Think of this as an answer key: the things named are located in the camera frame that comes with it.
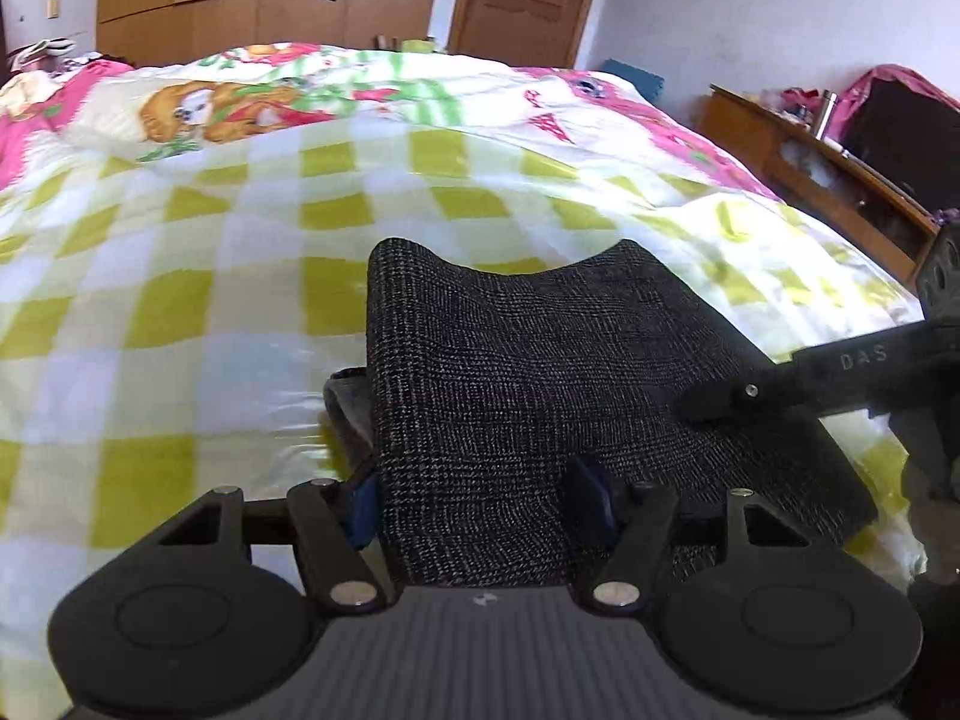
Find brown wooden door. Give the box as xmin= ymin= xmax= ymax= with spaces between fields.
xmin=446 ymin=0 xmax=592 ymax=68

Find dark grey knit pants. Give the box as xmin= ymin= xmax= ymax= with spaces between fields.
xmin=366 ymin=239 xmax=877 ymax=587

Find white gloved right hand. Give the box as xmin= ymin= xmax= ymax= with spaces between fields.
xmin=889 ymin=406 xmax=958 ymax=585

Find pink bag on cabinet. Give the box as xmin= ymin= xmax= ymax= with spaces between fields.
xmin=825 ymin=64 xmax=960 ymax=224

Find white bag near headboard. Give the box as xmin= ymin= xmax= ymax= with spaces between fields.
xmin=10 ymin=37 xmax=75 ymax=75

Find wooden side cabinet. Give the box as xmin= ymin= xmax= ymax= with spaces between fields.
xmin=698 ymin=86 xmax=937 ymax=288

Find blue foam mat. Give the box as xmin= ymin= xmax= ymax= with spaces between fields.
xmin=599 ymin=59 xmax=664 ymax=104

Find steel thermos bottle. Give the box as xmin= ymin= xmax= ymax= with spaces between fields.
xmin=811 ymin=89 xmax=838 ymax=142

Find green checked bed quilt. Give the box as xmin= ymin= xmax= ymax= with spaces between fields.
xmin=0 ymin=40 xmax=928 ymax=714

